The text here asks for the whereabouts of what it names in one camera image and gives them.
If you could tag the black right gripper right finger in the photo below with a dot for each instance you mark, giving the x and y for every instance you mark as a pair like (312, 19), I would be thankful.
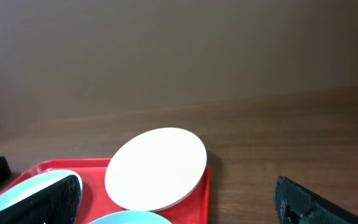
(296, 204)

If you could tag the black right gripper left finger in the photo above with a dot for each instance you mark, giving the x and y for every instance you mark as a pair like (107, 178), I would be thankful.
(58, 203)

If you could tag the light blue plate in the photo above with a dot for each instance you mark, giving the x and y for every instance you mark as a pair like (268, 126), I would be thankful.
(131, 217)
(33, 185)

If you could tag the white round plate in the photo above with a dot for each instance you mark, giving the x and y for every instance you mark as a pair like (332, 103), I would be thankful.
(156, 169)

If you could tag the red plastic tray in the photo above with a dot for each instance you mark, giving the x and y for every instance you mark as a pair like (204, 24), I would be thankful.
(96, 202)

